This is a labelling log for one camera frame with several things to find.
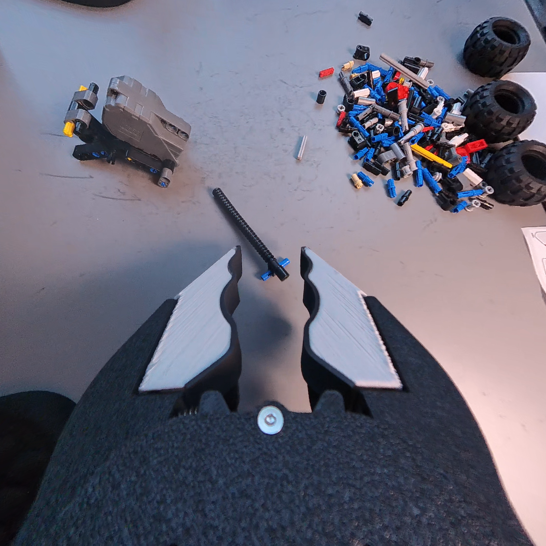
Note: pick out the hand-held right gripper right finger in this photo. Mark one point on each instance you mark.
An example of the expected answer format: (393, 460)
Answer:
(350, 341)

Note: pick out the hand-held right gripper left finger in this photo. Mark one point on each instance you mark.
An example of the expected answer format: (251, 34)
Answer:
(192, 341)

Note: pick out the black toothed rod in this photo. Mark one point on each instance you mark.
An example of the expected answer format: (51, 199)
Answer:
(247, 235)

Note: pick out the grey motor block assembly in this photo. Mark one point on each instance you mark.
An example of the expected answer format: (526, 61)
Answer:
(136, 124)

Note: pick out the pile of small building bricks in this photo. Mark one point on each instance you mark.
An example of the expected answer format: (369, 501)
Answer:
(401, 111)

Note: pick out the grey desk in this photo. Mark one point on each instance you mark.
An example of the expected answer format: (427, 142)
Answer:
(128, 256)

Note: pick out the small grey axle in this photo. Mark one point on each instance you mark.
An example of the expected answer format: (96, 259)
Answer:
(301, 148)

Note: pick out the clear sticker sheet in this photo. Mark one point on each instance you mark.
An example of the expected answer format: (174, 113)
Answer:
(537, 260)

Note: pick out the black toy tyre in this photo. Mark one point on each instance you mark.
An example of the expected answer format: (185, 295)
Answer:
(519, 173)
(501, 111)
(496, 47)

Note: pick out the white book stand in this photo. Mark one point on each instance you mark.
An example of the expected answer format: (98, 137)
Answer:
(533, 102)

